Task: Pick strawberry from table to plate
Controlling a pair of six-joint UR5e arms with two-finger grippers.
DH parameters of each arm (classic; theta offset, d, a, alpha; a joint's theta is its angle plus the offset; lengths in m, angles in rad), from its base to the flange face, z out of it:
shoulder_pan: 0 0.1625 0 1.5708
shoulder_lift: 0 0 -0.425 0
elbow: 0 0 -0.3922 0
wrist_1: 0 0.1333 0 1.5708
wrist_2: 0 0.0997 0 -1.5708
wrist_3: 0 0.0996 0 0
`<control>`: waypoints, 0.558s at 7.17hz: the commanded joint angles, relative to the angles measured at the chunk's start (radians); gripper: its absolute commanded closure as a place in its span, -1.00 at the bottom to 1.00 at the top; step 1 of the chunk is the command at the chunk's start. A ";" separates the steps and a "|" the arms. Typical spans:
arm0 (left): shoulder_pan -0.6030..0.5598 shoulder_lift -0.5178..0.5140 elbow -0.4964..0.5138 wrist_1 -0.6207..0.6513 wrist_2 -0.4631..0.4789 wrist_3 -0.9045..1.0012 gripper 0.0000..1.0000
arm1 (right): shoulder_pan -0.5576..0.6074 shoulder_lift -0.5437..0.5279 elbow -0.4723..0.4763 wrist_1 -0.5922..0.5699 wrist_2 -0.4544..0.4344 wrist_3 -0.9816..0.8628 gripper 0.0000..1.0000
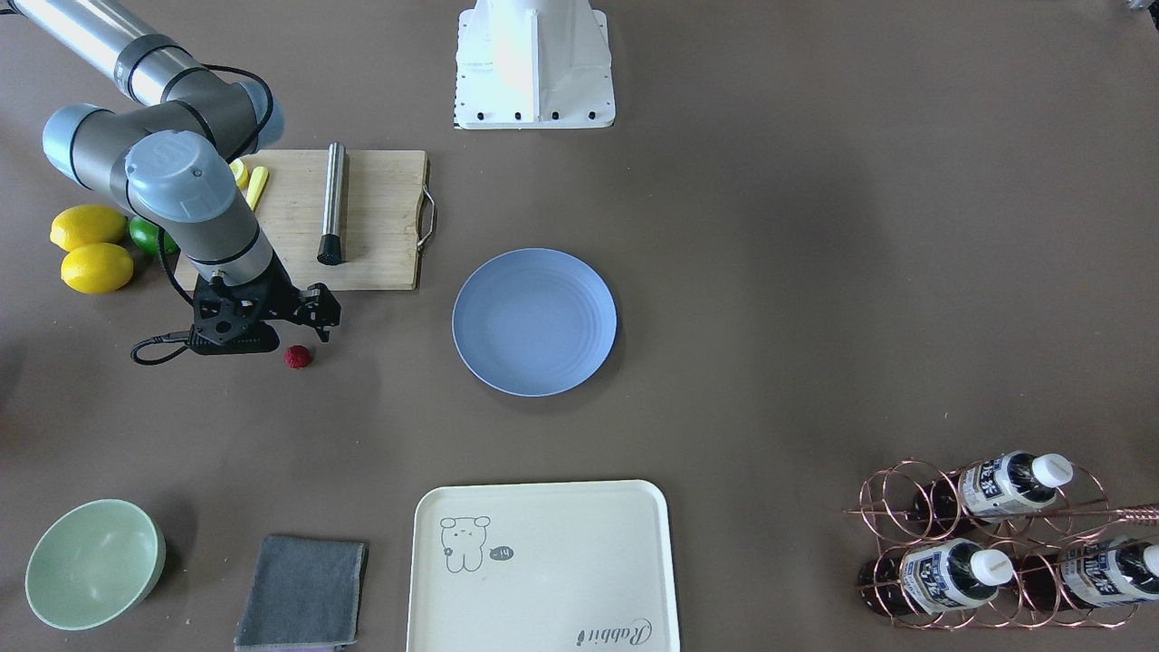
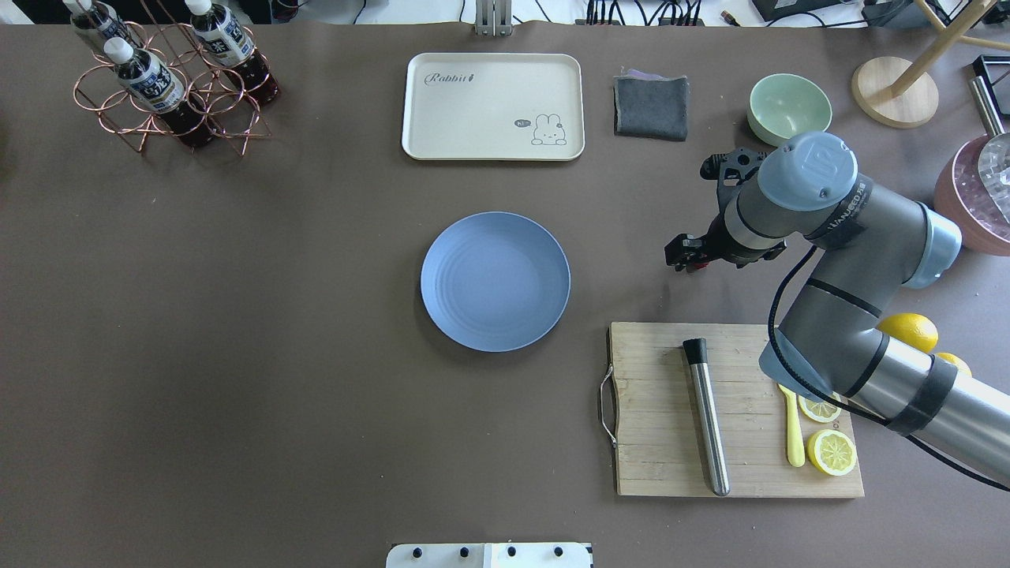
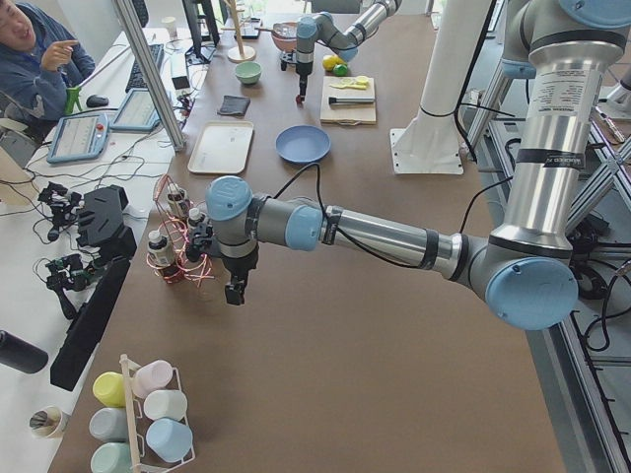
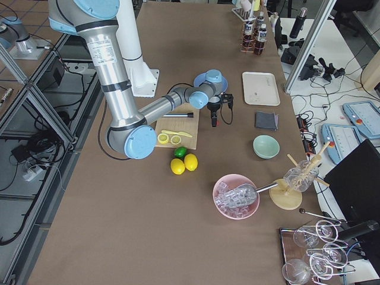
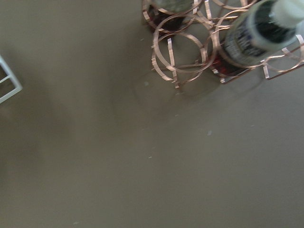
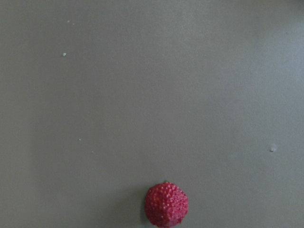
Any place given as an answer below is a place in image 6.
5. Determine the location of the red strawberry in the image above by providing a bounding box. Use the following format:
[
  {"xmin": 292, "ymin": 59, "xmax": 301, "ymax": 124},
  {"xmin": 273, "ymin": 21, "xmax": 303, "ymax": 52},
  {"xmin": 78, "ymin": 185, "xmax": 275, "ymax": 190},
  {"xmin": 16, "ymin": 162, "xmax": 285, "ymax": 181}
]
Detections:
[{"xmin": 144, "ymin": 181, "xmax": 189, "ymax": 228}]

